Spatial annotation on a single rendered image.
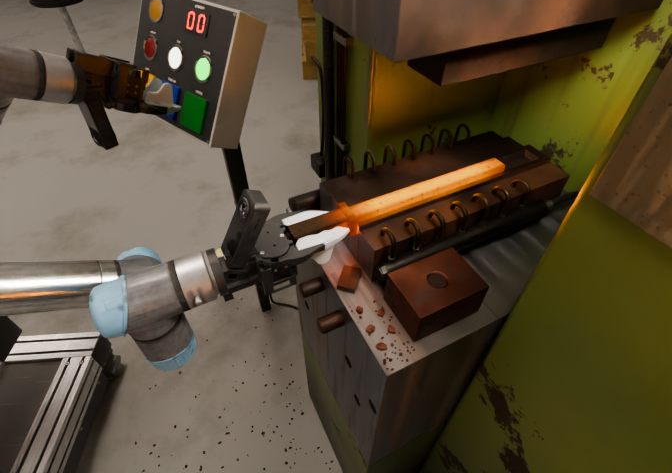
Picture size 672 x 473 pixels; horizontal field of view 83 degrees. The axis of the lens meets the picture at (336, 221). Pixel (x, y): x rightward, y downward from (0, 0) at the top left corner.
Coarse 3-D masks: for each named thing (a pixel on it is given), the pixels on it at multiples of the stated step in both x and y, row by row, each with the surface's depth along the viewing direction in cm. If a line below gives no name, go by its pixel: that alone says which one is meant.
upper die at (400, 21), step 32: (320, 0) 48; (352, 0) 41; (384, 0) 36; (416, 0) 34; (448, 0) 36; (480, 0) 37; (512, 0) 39; (544, 0) 41; (576, 0) 43; (608, 0) 46; (640, 0) 48; (352, 32) 43; (384, 32) 37; (416, 32) 36; (448, 32) 38; (480, 32) 40; (512, 32) 42
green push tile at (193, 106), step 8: (192, 96) 83; (184, 104) 85; (192, 104) 83; (200, 104) 82; (208, 104) 81; (184, 112) 85; (192, 112) 83; (200, 112) 82; (184, 120) 85; (192, 120) 84; (200, 120) 82; (192, 128) 84; (200, 128) 83
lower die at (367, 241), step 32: (416, 160) 76; (448, 160) 74; (480, 160) 74; (544, 160) 72; (320, 192) 72; (352, 192) 67; (384, 192) 66; (448, 192) 65; (480, 192) 67; (512, 192) 67; (544, 192) 70; (384, 224) 61; (448, 224) 62; (384, 256) 59
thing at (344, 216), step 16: (496, 160) 71; (448, 176) 67; (464, 176) 67; (480, 176) 68; (400, 192) 64; (416, 192) 64; (432, 192) 65; (352, 208) 61; (368, 208) 61; (384, 208) 62; (304, 224) 58; (320, 224) 58; (336, 224) 59; (352, 224) 59
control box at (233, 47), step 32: (160, 0) 86; (192, 0) 81; (160, 32) 88; (192, 32) 81; (224, 32) 77; (256, 32) 79; (160, 64) 89; (192, 64) 83; (224, 64) 78; (256, 64) 83; (224, 96) 80; (224, 128) 84
